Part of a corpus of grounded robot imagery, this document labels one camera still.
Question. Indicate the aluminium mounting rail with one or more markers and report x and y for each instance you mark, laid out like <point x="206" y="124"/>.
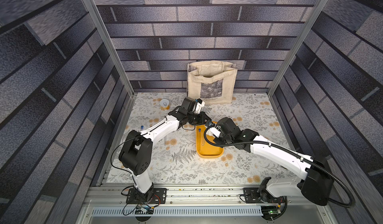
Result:
<point x="185" y="204"/>

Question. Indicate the beige canvas tote bag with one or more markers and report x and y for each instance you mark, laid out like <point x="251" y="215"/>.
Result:
<point x="211" y="81"/>

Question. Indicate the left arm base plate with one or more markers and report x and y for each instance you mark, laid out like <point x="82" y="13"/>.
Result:
<point x="156" y="196"/>

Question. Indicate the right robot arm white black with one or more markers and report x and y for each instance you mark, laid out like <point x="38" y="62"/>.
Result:
<point x="311" y="179"/>

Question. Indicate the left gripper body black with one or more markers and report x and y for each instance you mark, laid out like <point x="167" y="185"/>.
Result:
<point x="196" y="119"/>

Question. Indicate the left controller board with wires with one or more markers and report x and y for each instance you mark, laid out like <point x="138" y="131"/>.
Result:
<point x="142" y="212"/>

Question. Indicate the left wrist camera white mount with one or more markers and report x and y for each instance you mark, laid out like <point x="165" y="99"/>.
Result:
<point x="199" y="104"/>

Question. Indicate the white wipe cloth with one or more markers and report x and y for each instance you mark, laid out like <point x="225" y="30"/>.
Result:
<point x="209" y="126"/>

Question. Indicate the right controller board green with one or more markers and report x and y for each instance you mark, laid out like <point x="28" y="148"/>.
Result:
<point x="270" y="213"/>

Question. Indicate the yellow plastic tray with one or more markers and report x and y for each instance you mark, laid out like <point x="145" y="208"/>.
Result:
<point x="208" y="151"/>

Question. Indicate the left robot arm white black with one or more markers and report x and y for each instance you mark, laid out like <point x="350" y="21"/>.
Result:
<point x="136" y="152"/>

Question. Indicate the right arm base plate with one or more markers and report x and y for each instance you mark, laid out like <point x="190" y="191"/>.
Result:
<point x="254" y="196"/>

